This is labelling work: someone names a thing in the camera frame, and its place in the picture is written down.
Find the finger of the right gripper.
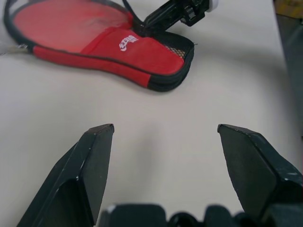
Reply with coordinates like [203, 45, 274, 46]
[138, 8, 188, 36]
[143, 0, 185, 26]

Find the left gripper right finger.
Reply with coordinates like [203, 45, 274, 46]
[217, 123, 303, 215]

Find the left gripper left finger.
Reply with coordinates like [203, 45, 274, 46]
[14, 123, 116, 227]

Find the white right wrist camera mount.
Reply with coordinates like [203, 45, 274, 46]
[207, 0, 220, 12]

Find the red table tennis paddle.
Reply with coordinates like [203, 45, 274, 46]
[11, 0, 132, 55]

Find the black red paddle case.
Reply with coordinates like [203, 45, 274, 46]
[2, 0, 196, 93]

